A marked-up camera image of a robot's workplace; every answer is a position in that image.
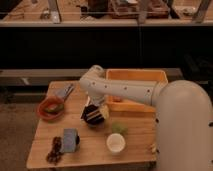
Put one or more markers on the white cup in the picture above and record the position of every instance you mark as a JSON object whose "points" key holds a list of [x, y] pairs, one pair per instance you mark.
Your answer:
{"points": [[115, 143]]}

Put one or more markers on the green item in red bowl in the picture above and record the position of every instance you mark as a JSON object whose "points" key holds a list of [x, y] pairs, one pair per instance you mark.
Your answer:
{"points": [[54, 109]]}

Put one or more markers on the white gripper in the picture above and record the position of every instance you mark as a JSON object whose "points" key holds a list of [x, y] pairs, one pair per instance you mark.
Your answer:
{"points": [[97, 101]]}

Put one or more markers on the grey metal tool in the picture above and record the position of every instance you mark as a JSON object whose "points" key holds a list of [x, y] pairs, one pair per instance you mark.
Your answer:
{"points": [[64, 92]]}

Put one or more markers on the blue grey sponge block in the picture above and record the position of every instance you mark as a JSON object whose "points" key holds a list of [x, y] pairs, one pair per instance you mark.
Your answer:
{"points": [[69, 144]]}

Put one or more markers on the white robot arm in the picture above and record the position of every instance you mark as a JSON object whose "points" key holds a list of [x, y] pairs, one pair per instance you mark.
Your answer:
{"points": [[184, 117]]}

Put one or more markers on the orange plastic bin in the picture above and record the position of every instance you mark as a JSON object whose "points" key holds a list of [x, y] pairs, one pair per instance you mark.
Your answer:
{"points": [[136, 87]]}

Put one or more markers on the small round orange fruit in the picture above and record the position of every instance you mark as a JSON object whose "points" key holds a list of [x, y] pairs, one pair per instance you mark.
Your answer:
{"points": [[117, 99]]}

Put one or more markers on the dark grape bunch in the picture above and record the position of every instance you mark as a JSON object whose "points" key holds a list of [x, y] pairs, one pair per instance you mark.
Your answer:
{"points": [[54, 156]]}

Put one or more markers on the black round object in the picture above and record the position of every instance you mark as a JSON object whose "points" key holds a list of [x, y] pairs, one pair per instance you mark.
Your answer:
{"points": [[77, 139]]}

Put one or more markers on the striped brown white eraser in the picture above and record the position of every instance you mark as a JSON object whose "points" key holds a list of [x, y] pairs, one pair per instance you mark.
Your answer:
{"points": [[92, 112]]}

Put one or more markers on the yellow corn toy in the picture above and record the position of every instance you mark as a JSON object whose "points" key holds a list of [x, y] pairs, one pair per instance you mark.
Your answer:
{"points": [[153, 148]]}

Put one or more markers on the red bowl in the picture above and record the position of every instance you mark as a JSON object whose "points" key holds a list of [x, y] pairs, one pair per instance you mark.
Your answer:
{"points": [[47, 102]]}

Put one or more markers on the black bowl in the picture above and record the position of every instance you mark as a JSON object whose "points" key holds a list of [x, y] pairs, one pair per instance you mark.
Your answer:
{"points": [[95, 122]]}

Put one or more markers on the green round object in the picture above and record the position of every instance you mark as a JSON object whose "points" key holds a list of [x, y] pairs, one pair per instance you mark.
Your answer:
{"points": [[119, 128]]}

